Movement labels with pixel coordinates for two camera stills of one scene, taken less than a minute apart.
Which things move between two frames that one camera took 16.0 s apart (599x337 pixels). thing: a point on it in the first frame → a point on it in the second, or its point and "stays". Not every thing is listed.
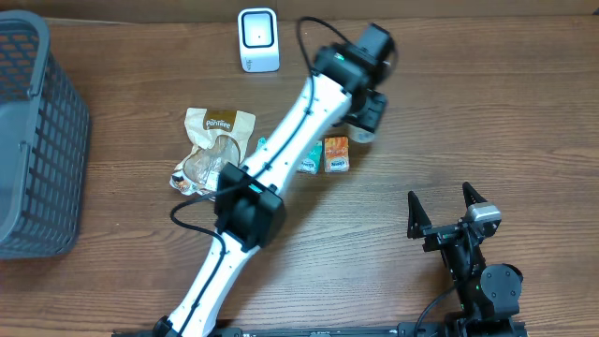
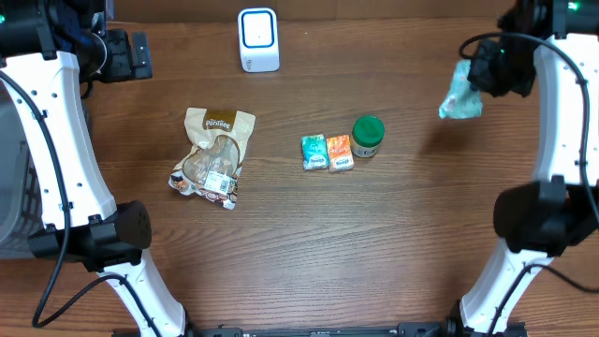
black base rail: [403, 330] stays
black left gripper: [372, 120] → [128, 67]
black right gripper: [439, 237] → [481, 79]
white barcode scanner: [259, 39] stays
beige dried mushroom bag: [220, 137] stays
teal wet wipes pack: [261, 142] → [462, 101]
